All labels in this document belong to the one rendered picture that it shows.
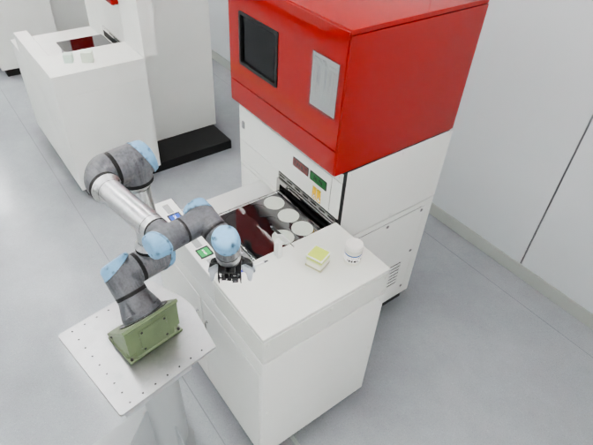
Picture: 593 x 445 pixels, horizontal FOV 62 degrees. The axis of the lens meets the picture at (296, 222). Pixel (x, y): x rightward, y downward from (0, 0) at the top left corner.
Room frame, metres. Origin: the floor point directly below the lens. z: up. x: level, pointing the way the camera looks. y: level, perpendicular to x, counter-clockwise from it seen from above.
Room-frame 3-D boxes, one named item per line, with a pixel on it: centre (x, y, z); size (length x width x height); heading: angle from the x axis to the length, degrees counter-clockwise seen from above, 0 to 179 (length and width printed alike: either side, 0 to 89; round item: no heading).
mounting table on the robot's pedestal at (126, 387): (1.12, 0.55, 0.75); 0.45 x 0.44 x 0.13; 138
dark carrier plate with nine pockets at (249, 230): (1.72, 0.12, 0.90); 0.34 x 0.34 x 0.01; 39
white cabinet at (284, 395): (1.59, 0.15, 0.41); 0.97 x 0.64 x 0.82; 39
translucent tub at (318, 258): (1.41, -0.09, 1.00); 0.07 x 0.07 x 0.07; 59
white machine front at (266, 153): (2.01, 0.07, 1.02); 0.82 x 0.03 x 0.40; 39
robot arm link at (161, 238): (1.10, 0.50, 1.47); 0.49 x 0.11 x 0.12; 48
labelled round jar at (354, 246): (1.45, -0.24, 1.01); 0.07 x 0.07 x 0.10
